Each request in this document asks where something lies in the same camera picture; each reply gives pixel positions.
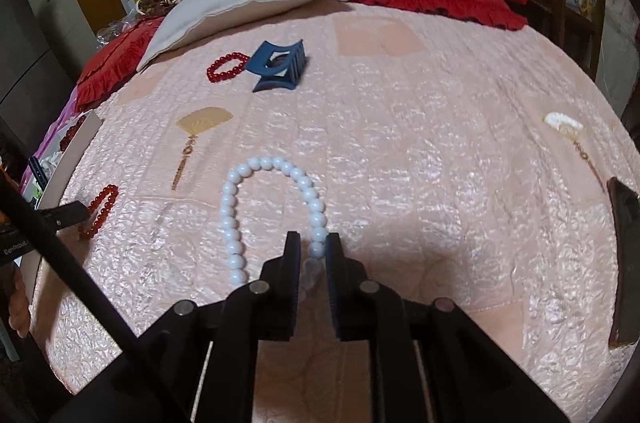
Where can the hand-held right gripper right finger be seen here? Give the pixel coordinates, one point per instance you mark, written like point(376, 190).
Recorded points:
point(334, 273)

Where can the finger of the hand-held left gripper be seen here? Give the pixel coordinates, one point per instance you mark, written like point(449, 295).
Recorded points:
point(65, 214)

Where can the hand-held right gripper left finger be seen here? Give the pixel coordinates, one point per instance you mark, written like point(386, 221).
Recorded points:
point(292, 263)

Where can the white cardboard box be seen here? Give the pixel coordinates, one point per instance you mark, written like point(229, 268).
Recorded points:
point(75, 148)

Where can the person's left hand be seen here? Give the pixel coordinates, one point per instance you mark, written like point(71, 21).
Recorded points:
point(20, 303)

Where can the magenta bed sheet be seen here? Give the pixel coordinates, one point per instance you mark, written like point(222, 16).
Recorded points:
point(60, 115)

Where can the pink quilted bedspread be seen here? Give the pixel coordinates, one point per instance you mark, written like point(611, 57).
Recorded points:
point(425, 153)

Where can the grey refrigerator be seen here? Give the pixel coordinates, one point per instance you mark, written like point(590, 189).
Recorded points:
point(30, 43)

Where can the blue hair claw clip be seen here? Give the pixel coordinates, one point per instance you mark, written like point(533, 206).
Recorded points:
point(275, 84)

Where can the dark smartphone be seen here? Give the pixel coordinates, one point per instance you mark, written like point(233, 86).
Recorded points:
point(627, 263)

